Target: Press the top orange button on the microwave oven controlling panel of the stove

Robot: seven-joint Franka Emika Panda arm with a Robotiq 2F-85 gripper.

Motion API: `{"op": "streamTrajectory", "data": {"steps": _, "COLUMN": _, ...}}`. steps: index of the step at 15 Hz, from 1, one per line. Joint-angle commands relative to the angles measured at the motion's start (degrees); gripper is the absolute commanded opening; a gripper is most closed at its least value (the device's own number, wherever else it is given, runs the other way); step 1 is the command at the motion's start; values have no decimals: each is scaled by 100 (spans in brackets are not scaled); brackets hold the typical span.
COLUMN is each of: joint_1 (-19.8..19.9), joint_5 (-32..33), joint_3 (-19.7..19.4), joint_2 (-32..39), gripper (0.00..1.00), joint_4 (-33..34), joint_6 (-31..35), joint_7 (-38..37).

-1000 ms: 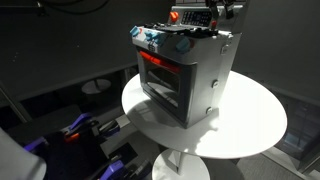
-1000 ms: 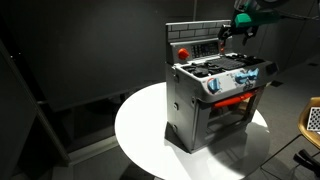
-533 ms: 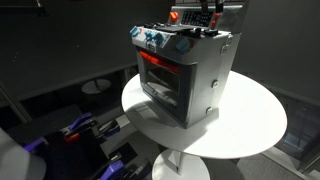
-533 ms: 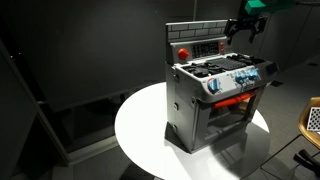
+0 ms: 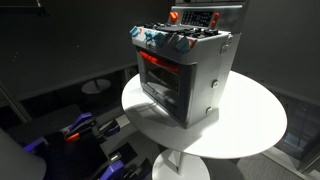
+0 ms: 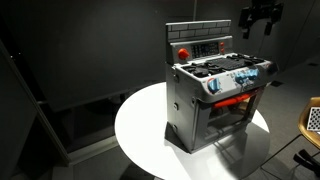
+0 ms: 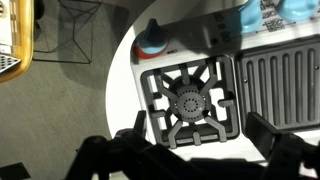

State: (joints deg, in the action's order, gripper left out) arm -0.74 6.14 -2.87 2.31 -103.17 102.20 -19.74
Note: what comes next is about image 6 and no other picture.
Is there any black burner grate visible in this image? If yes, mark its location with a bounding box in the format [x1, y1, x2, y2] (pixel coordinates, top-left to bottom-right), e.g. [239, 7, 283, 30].
[181, 53, 264, 78]

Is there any grey metal frame beam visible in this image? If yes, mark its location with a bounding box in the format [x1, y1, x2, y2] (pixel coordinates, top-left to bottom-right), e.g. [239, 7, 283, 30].
[0, 39, 120, 167]

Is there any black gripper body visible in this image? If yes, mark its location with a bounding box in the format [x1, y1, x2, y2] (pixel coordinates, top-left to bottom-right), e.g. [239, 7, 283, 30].
[250, 0, 277, 16]

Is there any orange round knob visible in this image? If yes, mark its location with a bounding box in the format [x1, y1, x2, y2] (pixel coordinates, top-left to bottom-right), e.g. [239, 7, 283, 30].
[177, 47, 191, 61]

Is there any orange oven door handle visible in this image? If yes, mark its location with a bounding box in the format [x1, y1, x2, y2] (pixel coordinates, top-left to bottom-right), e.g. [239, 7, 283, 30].
[213, 92, 258, 110]

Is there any black floor stand base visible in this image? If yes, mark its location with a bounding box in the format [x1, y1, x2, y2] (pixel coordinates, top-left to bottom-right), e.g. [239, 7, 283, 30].
[292, 149, 320, 178]

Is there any round white table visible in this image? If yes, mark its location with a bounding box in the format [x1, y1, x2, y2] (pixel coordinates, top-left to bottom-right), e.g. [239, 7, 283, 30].
[114, 81, 272, 180]

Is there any black keypad display panel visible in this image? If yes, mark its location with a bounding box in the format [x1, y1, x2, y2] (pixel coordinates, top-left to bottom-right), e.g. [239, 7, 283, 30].
[191, 42, 220, 58]

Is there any black white checkerboard board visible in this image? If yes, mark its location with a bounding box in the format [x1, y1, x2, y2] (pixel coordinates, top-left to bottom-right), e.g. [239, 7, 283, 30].
[306, 106, 320, 132]

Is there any tan wooden chair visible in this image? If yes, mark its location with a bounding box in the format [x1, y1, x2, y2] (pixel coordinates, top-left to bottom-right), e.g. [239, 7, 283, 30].
[259, 96, 320, 169]

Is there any grey toy stove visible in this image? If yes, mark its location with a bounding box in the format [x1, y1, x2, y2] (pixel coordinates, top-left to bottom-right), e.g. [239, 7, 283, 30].
[164, 19, 280, 154]

